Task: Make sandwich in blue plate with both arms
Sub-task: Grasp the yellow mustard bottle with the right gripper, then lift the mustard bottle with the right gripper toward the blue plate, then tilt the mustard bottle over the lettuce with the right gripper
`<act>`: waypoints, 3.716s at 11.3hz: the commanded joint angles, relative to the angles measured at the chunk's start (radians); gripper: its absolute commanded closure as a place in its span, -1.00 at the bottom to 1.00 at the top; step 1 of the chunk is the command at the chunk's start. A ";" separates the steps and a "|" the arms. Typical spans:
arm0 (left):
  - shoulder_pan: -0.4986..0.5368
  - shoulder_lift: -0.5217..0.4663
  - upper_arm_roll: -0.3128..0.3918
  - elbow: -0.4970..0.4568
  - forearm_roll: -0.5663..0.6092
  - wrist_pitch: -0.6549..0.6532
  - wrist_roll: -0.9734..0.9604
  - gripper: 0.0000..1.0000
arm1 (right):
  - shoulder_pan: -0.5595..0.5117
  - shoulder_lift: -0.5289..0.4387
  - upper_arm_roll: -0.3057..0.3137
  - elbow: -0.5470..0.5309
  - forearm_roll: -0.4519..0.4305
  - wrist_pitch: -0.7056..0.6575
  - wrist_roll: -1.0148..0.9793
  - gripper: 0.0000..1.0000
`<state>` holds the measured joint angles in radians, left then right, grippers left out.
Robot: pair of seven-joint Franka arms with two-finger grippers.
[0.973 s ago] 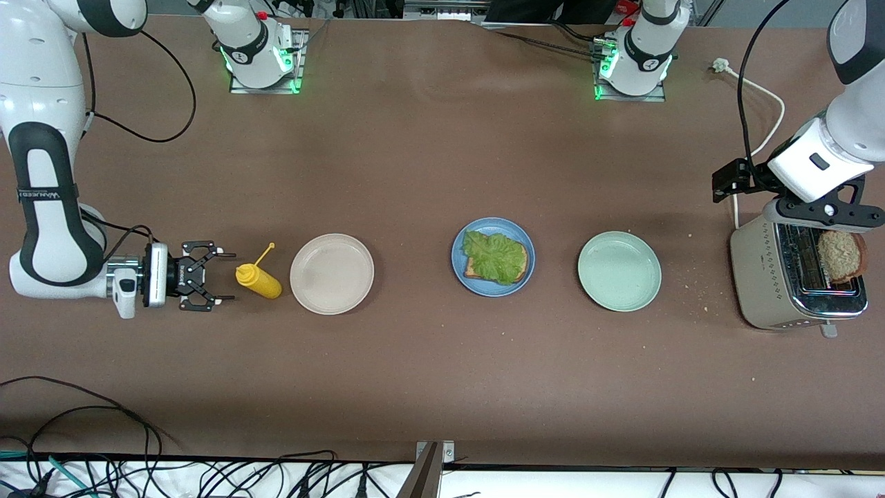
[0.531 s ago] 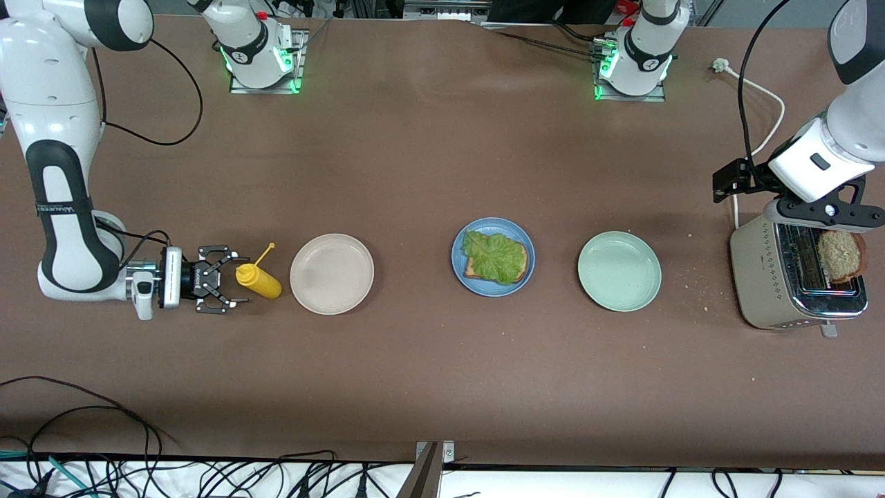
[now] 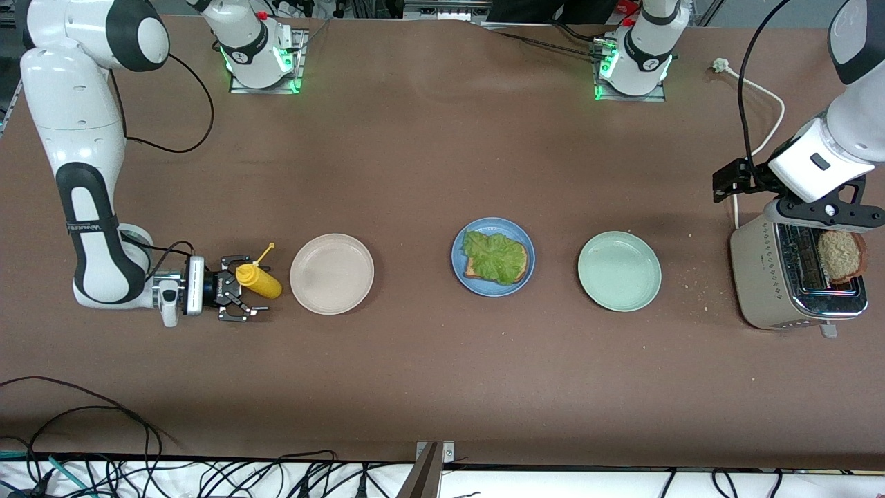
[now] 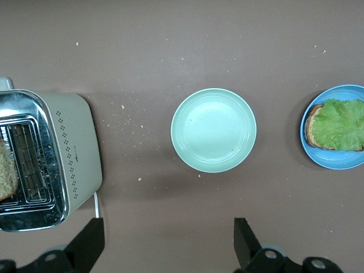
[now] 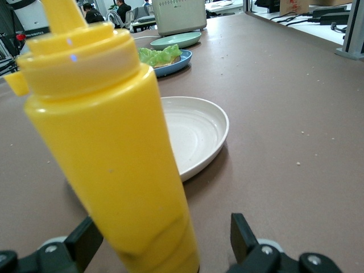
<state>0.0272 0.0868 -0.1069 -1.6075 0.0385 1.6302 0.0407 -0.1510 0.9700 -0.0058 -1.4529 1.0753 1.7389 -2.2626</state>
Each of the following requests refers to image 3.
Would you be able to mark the silver beige toaster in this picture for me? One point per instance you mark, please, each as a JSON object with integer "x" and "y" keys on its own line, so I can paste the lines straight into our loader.
{"x": 757, "y": 277}

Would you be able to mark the aluminium table edge frame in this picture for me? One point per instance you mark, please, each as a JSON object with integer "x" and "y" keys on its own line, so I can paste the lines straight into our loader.
{"x": 14, "y": 97}

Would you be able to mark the pale green plate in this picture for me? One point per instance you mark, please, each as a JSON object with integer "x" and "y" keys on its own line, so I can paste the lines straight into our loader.
{"x": 619, "y": 271}

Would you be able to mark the aluminium rail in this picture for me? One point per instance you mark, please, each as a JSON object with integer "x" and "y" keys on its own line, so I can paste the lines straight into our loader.
{"x": 449, "y": 12}

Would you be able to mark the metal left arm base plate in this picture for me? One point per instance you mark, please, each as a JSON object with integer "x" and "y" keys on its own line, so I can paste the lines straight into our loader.
{"x": 657, "y": 98}

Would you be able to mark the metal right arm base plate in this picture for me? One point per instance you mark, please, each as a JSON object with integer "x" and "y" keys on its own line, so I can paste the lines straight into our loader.
{"x": 300, "y": 62}

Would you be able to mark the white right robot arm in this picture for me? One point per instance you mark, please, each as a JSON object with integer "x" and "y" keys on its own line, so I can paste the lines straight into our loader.
{"x": 76, "y": 104}

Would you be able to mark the brown bread slice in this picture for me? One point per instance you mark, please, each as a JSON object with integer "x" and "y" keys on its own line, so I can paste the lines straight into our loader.
{"x": 472, "y": 272}
{"x": 840, "y": 256}

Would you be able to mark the green lettuce leaf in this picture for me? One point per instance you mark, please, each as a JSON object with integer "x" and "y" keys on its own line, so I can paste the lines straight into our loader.
{"x": 494, "y": 257}

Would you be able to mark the small metal corner bracket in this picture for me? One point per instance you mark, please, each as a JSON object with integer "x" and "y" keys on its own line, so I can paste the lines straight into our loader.
{"x": 448, "y": 453}

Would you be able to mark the beige plate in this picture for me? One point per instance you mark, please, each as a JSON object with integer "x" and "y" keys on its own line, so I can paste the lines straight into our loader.
{"x": 332, "y": 274}

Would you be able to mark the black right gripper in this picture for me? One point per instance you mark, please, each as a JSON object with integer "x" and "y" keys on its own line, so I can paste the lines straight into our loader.
{"x": 211, "y": 285}

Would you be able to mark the yellow mustard squeeze bottle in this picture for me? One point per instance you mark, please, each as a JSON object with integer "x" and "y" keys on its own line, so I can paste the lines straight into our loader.
{"x": 263, "y": 282}

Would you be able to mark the blue plate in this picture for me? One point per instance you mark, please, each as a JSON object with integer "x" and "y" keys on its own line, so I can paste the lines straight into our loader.
{"x": 494, "y": 291}

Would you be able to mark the red object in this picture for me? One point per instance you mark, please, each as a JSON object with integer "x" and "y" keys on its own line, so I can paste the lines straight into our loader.
{"x": 626, "y": 5}

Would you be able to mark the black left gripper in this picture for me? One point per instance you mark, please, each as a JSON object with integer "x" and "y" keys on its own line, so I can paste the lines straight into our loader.
{"x": 751, "y": 175}

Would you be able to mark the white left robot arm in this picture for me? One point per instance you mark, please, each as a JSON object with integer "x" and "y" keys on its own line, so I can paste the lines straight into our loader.
{"x": 646, "y": 55}

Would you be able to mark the grey frame post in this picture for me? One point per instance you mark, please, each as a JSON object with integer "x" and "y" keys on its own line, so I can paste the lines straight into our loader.
{"x": 422, "y": 481}

